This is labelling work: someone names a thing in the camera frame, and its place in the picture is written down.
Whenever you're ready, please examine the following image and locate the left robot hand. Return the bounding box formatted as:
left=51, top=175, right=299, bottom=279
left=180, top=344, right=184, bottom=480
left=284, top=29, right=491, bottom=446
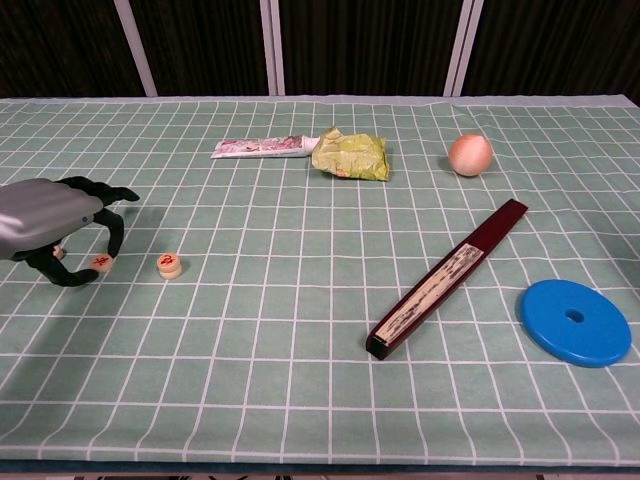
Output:
left=0, top=175, right=141, bottom=288

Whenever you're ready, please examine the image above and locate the green grid tablecloth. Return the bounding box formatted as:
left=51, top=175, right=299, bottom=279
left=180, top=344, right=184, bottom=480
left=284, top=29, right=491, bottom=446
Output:
left=0, top=93, right=640, bottom=464

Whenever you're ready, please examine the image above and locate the white pink toothpaste tube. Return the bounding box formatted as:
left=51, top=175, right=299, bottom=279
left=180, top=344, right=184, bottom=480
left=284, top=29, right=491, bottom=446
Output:
left=209, top=134, right=321, bottom=160

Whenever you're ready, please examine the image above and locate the yellow-green snack bag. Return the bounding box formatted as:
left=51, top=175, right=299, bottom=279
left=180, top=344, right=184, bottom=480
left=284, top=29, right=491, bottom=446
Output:
left=310, top=127, right=390, bottom=183

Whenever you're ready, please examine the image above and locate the dark red folding fan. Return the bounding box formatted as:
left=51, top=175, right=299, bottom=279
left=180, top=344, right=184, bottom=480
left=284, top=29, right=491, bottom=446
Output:
left=364, top=198, right=530, bottom=360

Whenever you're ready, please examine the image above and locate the onion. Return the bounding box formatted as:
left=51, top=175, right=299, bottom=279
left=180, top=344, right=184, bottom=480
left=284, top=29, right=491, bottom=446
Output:
left=447, top=132, right=495, bottom=178

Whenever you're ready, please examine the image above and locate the blue disc with hole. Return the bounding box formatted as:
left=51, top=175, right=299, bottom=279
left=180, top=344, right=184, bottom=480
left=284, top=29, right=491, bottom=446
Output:
left=518, top=278, right=633, bottom=370

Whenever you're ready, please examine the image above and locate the white partition frame post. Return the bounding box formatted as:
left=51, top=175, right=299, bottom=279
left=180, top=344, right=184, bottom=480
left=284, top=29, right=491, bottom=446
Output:
left=112, top=0, right=159, bottom=97
left=259, top=0, right=286, bottom=96
left=443, top=0, right=485, bottom=97

